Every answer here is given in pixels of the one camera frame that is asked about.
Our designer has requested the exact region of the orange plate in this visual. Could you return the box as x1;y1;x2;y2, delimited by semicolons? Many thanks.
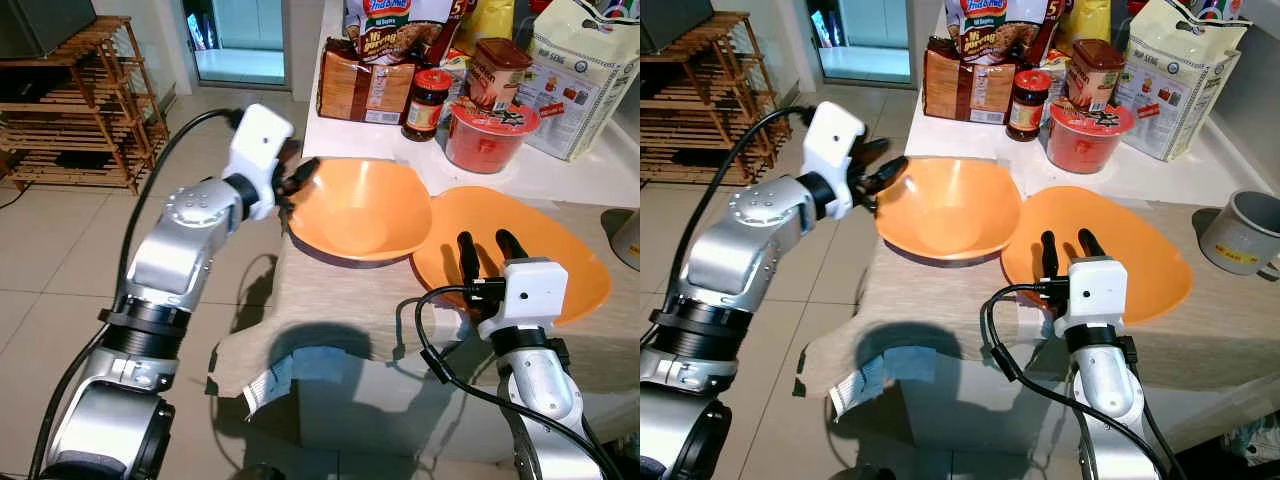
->
1001;186;1195;326
411;186;613;326

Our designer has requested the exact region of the orange bowl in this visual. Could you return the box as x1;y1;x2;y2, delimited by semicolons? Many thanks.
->
874;155;1024;263
285;157;435;264

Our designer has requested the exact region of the red instant noodle cup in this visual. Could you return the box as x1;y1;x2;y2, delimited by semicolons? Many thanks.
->
1046;100;1138;176
444;100;542;175

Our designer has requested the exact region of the beige woven placemat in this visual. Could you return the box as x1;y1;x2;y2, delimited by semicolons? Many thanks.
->
798;185;1041;399
400;200;641;396
205;185;446;399
990;200;1280;396

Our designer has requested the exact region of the grey mug with yellow label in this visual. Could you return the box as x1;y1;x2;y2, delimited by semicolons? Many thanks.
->
603;208;641;273
1197;190;1280;277

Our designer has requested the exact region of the dark jar with red lid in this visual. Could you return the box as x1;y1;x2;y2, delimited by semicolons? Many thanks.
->
1006;69;1054;143
402;68;454;143

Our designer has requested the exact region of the printed noodle bag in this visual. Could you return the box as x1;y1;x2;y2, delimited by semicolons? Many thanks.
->
945;0;1063;67
344;0;453;67

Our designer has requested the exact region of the brown lidded tin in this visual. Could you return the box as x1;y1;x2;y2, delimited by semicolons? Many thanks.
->
1064;38;1128;113
468;38;534;113

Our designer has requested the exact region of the wooden slatted rack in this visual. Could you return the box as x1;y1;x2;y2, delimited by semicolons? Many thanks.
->
640;12;793;188
0;14;173;196

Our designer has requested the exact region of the cream printed food pack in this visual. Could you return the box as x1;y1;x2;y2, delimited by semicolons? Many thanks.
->
518;0;641;163
1112;0;1253;163

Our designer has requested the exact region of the white patterned cloth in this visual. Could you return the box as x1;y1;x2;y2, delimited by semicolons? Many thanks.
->
243;350;346;417
828;350;926;411

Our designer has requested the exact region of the yellow snack bag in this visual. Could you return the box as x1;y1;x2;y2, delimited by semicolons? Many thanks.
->
455;0;519;56
1055;0;1113;56

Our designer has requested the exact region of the black television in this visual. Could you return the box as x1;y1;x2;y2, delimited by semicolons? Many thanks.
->
0;0;99;59
640;0;718;53

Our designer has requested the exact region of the crumpled laundry pile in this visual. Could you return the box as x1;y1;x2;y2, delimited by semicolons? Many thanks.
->
1222;415;1280;471

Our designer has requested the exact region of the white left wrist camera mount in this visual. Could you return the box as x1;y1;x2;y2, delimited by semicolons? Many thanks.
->
802;101;868;223
222;103;296;223

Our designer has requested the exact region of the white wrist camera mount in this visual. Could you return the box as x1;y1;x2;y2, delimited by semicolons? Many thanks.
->
1053;256;1129;341
478;257;571;343
802;101;868;223
222;103;296;223

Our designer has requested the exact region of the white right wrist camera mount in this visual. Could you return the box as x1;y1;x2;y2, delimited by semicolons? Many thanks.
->
478;257;571;343
1053;256;1129;341

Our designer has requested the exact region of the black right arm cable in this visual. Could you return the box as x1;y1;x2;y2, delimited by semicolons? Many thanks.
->
980;283;1196;480
393;284;626;480

